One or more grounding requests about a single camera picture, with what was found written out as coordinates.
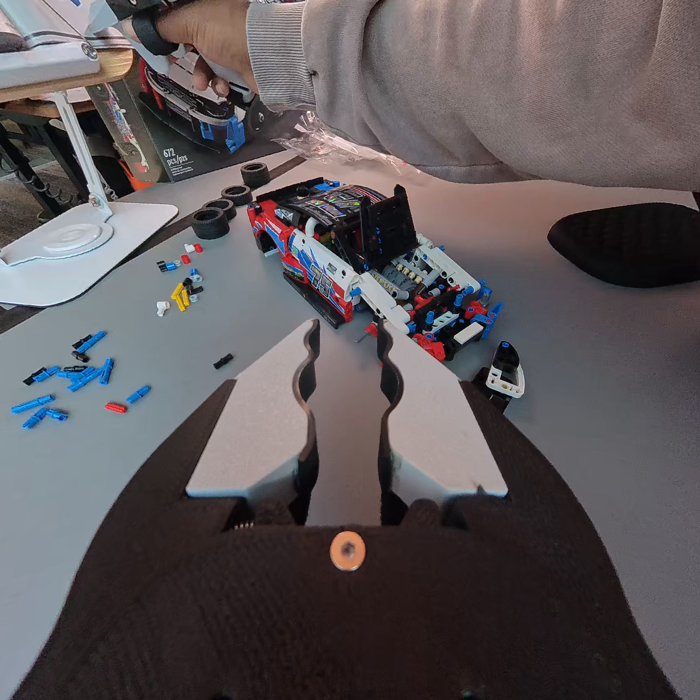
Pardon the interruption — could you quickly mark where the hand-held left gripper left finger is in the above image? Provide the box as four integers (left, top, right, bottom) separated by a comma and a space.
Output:
186, 319, 320, 526

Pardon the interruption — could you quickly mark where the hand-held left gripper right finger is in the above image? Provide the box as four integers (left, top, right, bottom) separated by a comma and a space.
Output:
377, 320, 509, 523

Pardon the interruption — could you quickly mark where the black white brick bumper assembly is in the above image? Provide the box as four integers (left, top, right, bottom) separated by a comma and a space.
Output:
471, 341, 526, 415

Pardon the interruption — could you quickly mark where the toy brick race car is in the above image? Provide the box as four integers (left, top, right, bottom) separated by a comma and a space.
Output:
247, 183, 504, 363

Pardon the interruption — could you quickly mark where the person's right forearm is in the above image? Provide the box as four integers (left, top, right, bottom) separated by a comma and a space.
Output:
246, 0, 700, 189

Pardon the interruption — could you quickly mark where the grey desk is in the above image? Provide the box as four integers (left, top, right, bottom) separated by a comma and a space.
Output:
0, 148, 700, 700

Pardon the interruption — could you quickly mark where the person's right hand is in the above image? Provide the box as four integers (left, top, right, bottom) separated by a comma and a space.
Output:
156, 0, 260, 99

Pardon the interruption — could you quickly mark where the brick instruction booklet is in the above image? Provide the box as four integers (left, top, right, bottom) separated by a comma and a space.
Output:
0, 0, 127, 53

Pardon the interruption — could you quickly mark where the car printed cardboard box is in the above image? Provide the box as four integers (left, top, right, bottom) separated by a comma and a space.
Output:
87, 49, 307, 184

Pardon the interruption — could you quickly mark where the cluster of small mixed bricks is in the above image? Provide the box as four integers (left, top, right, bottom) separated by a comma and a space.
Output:
156, 243, 204, 318

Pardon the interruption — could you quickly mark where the pile of blue connector pins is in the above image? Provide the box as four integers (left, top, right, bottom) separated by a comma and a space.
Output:
11, 330, 151, 430

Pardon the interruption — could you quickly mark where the white metal book stand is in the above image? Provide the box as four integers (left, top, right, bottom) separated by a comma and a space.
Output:
0, 41, 179, 307

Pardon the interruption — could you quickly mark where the crumpled clear plastic bag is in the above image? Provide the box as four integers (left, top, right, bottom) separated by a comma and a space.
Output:
271, 109, 422, 173

